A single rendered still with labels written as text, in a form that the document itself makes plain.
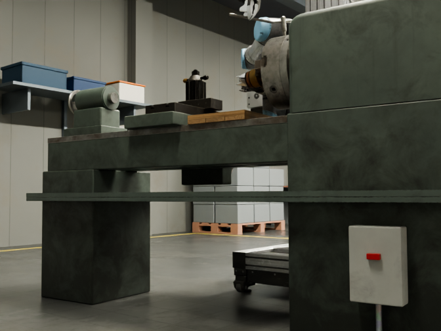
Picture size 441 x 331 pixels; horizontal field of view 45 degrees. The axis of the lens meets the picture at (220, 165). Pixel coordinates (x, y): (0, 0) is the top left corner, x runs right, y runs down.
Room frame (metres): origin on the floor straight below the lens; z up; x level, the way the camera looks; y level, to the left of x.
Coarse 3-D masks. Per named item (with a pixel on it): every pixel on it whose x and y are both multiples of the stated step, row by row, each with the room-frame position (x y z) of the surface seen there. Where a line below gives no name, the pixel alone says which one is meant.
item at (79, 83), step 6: (72, 78) 5.75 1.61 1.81; (78, 78) 5.79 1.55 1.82; (84, 78) 5.85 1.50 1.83; (66, 84) 5.83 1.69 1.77; (72, 84) 5.76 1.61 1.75; (78, 84) 5.80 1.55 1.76; (84, 84) 5.86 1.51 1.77; (90, 84) 5.92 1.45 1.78; (96, 84) 5.99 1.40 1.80; (102, 84) 6.06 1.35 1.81; (72, 90) 5.76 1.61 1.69
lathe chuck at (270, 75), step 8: (272, 40) 2.24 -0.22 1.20; (280, 40) 2.20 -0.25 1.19; (264, 48) 2.22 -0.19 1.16; (272, 48) 2.19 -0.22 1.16; (280, 48) 2.17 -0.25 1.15; (272, 56) 2.18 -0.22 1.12; (272, 64) 2.17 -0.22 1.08; (264, 72) 2.20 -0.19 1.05; (272, 72) 2.18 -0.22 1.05; (264, 80) 2.20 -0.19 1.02; (272, 80) 2.19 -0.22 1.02; (280, 80) 2.17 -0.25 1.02; (264, 88) 2.22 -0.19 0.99; (280, 88) 2.19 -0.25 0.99; (272, 96) 2.23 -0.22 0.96; (280, 96) 2.22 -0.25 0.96; (272, 104) 2.28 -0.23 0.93; (280, 104) 2.27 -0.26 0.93; (288, 104) 2.26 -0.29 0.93
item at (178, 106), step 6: (174, 102) 2.41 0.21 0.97; (150, 108) 2.48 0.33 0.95; (156, 108) 2.46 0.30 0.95; (162, 108) 2.44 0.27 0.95; (168, 108) 2.43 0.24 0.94; (174, 108) 2.41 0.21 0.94; (180, 108) 2.44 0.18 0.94; (186, 108) 2.48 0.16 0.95; (192, 108) 2.51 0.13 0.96; (198, 108) 2.55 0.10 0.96; (204, 108) 2.59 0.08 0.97; (192, 114) 2.51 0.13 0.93
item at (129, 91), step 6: (108, 84) 6.39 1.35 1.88; (114, 84) 6.31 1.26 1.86; (120, 84) 6.26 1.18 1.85; (126, 84) 6.33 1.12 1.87; (132, 84) 6.40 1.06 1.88; (138, 84) 6.47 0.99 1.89; (120, 90) 6.26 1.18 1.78; (126, 90) 6.33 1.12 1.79; (132, 90) 6.40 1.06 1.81; (138, 90) 6.48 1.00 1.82; (120, 96) 6.26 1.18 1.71; (126, 96) 6.33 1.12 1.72; (132, 96) 6.40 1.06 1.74; (138, 96) 6.48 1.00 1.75
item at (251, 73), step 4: (248, 72) 2.38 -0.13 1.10; (252, 72) 2.36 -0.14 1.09; (248, 76) 2.38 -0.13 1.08; (252, 76) 2.36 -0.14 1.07; (248, 80) 2.38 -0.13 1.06; (252, 80) 2.36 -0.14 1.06; (256, 80) 2.35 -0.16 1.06; (260, 80) 2.36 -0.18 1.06; (248, 84) 2.39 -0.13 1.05; (252, 84) 2.38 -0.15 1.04; (256, 84) 2.37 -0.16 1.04; (260, 84) 2.37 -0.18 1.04
